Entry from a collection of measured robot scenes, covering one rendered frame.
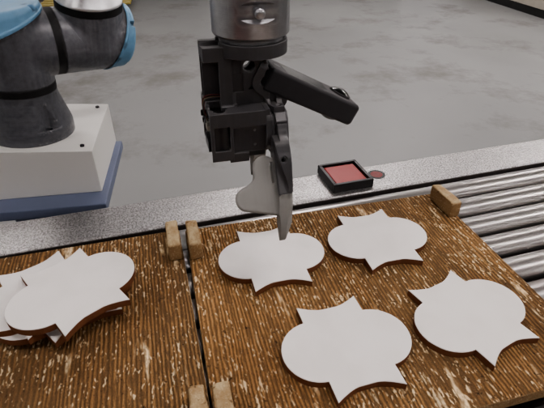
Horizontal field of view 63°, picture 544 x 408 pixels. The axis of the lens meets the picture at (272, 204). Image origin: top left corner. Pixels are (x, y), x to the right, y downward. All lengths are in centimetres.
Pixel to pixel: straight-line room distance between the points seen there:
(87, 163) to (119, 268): 37
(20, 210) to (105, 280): 41
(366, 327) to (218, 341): 16
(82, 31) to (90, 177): 26
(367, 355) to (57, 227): 51
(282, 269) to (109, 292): 21
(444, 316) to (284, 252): 21
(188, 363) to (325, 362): 14
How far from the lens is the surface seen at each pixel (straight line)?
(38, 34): 89
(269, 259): 59
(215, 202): 76
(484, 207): 83
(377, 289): 58
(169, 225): 64
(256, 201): 47
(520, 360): 56
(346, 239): 63
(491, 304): 59
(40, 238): 76
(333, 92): 50
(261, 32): 43
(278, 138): 46
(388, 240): 64
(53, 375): 54
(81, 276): 57
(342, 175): 81
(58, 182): 93
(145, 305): 57
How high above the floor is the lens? 134
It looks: 34 degrees down
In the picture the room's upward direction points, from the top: straight up
